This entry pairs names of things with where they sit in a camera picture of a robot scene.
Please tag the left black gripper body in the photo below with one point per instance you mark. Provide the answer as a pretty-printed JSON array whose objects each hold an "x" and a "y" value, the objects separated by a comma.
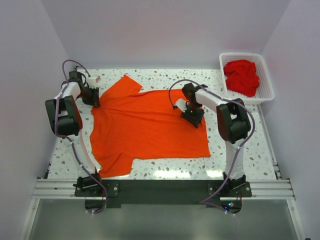
[{"x": 88, "y": 96}]

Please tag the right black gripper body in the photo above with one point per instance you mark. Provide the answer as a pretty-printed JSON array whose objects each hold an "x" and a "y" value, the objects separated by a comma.
[{"x": 193, "y": 112}]

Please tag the orange t shirt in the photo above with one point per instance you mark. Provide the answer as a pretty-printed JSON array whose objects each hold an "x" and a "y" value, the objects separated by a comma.
[{"x": 130, "y": 124}]

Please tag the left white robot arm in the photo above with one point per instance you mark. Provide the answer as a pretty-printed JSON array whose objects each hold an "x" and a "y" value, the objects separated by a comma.
[{"x": 66, "y": 122}]

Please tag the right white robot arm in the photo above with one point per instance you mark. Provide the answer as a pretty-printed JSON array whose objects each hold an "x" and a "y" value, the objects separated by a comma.
[{"x": 233, "y": 127}]

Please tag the red t shirt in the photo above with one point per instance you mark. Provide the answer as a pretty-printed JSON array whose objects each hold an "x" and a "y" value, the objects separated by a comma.
[{"x": 241, "y": 77}]

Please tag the white plastic basket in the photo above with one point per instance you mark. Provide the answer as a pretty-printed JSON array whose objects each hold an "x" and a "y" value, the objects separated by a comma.
[{"x": 265, "y": 90}]

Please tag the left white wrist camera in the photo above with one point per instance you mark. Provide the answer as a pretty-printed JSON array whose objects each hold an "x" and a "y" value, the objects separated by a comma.
[{"x": 93, "y": 81}]

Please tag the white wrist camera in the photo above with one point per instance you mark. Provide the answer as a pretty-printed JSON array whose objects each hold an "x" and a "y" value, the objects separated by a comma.
[
  {"x": 93, "y": 81},
  {"x": 182, "y": 105}
]

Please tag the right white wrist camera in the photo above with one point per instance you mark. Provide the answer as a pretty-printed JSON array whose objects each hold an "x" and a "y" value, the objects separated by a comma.
[{"x": 182, "y": 105}]

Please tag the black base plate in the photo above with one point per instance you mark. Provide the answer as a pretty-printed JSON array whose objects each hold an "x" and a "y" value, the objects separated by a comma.
[{"x": 114, "y": 193}]

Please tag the aluminium frame rail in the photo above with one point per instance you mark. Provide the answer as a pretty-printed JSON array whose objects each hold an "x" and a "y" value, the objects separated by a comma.
[{"x": 260, "y": 166}]

